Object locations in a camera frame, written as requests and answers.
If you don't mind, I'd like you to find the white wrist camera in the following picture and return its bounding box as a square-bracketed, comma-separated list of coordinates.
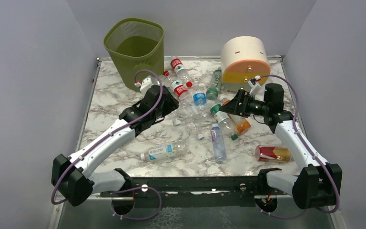
[134, 76, 159, 95]
[248, 75, 262, 96]

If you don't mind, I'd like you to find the blue white label bottle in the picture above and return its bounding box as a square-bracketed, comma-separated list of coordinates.
[140, 143, 187, 161]

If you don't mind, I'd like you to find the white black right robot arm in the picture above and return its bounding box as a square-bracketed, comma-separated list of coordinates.
[220, 83, 342, 212]

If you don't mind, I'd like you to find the orange juice bottle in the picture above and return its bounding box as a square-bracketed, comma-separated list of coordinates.
[224, 112, 251, 135]

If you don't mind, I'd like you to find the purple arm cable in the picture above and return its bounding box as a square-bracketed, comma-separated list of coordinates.
[254, 74, 341, 220]
[51, 69, 164, 221]

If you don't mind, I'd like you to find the cream cylindrical drum container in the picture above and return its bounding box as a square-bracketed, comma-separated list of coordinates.
[221, 36, 271, 92]

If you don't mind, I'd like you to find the purple label Ganten bottle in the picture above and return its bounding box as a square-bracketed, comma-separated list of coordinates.
[210, 123, 226, 163]

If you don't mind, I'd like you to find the green white label bottle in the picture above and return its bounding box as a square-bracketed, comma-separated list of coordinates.
[210, 104, 238, 141]

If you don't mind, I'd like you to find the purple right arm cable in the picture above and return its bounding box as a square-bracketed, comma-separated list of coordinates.
[254, 74, 341, 220]

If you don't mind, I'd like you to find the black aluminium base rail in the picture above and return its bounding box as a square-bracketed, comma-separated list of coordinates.
[55, 176, 336, 209]

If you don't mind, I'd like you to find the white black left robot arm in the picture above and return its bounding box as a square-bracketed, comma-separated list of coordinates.
[51, 85, 179, 207]

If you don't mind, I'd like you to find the red label bottle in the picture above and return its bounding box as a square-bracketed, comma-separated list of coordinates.
[170, 56, 193, 88]
[163, 71, 191, 101]

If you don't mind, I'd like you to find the dark green label bottle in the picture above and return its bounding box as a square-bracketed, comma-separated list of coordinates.
[166, 110, 182, 127]

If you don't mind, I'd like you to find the blue label clear bottle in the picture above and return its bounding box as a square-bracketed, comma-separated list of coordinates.
[193, 89, 207, 111]

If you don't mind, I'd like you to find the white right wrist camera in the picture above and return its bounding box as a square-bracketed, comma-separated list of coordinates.
[248, 75, 262, 96]

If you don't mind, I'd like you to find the green tinted bottle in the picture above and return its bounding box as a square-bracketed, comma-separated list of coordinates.
[206, 67, 222, 100]

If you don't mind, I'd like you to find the red gold drink can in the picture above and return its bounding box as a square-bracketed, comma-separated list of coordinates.
[254, 145, 292, 162]

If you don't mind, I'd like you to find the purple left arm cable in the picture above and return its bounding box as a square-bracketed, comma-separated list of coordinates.
[51, 69, 164, 221]

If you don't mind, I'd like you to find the large clear bottle white cap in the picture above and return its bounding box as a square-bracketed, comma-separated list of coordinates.
[178, 101, 204, 141]

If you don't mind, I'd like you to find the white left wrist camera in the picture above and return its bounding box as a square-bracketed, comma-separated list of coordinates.
[134, 76, 159, 95]

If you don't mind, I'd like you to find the green mesh waste bin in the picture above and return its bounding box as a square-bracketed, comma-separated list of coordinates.
[103, 18, 164, 92]

